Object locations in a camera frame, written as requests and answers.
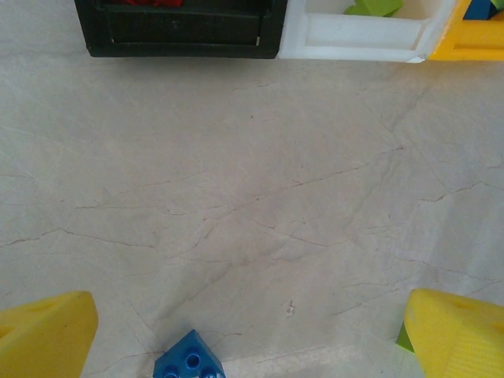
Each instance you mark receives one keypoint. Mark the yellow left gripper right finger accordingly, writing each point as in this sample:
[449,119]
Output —
[456,342]

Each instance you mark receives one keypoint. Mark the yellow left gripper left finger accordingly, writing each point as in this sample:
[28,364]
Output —
[47,338]

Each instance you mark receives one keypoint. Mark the blue lego brick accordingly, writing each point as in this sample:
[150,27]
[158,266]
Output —
[185,354]
[478,10]

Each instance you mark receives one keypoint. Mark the long green lego brick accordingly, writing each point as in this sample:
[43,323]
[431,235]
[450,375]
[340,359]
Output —
[374,7]

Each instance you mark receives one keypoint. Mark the yellow plastic bin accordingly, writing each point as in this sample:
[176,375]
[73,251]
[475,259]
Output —
[472,39]

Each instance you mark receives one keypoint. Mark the black plastic bin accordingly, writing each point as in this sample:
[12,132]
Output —
[177,49]

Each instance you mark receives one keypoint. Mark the white plastic bin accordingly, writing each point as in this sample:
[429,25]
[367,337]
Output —
[354,35]

